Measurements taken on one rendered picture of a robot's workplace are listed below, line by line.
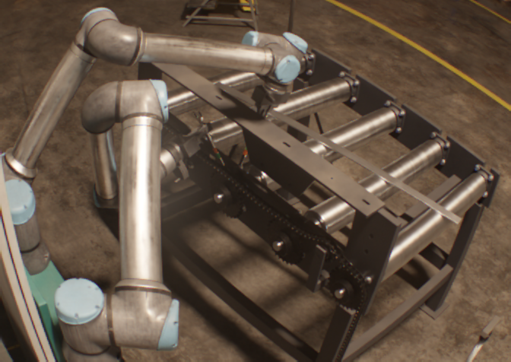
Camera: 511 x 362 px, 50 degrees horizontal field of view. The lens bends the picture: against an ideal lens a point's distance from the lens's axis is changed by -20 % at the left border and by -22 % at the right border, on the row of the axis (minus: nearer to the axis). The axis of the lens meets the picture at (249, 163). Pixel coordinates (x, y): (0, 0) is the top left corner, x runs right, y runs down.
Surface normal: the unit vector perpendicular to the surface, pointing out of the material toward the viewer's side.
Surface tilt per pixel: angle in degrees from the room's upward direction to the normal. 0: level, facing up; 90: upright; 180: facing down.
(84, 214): 0
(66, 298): 5
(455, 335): 0
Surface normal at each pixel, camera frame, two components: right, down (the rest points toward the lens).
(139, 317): 0.12, -0.37
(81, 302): 0.00, -0.81
